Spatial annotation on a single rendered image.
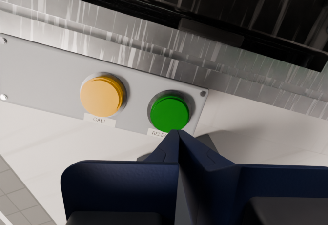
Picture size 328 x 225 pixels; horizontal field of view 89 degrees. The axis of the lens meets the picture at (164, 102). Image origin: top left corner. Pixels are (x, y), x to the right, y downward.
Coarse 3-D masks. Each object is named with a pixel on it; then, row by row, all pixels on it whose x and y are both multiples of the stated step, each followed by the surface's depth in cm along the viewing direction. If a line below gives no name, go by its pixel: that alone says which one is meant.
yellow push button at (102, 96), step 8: (96, 80) 16; (104, 80) 16; (112, 80) 16; (88, 88) 16; (96, 88) 16; (104, 88) 16; (112, 88) 16; (120, 88) 17; (80, 96) 16; (88, 96) 16; (96, 96) 16; (104, 96) 16; (112, 96) 16; (120, 96) 16; (88, 104) 16; (96, 104) 16; (104, 104) 16; (112, 104) 16; (120, 104) 16; (96, 112) 16; (104, 112) 16; (112, 112) 16
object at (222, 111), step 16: (0, 32) 24; (208, 96) 28; (224, 96) 28; (208, 112) 29; (224, 112) 29; (240, 112) 29; (256, 112) 29; (272, 112) 29; (288, 112) 29; (224, 128) 30; (240, 128) 30; (256, 128) 30; (272, 128) 30; (288, 128) 30; (304, 128) 30; (320, 128) 30; (288, 144) 31; (304, 144) 31; (320, 144) 31
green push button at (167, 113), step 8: (168, 96) 16; (176, 96) 17; (152, 104) 17; (160, 104) 16; (168, 104) 16; (176, 104) 16; (184, 104) 17; (152, 112) 17; (160, 112) 17; (168, 112) 17; (176, 112) 17; (184, 112) 17; (152, 120) 17; (160, 120) 17; (168, 120) 17; (176, 120) 17; (184, 120) 17; (160, 128) 17; (168, 128) 17; (176, 128) 17
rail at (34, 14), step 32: (0, 0) 14; (32, 0) 14; (64, 0) 15; (32, 32) 15; (64, 32) 15; (96, 32) 16; (128, 32) 15; (160, 32) 15; (192, 32) 15; (224, 32) 15; (128, 64) 16; (160, 64) 16; (192, 64) 16; (224, 64) 16; (256, 64) 16; (288, 64) 17; (256, 96) 17; (288, 96) 18; (320, 96) 18
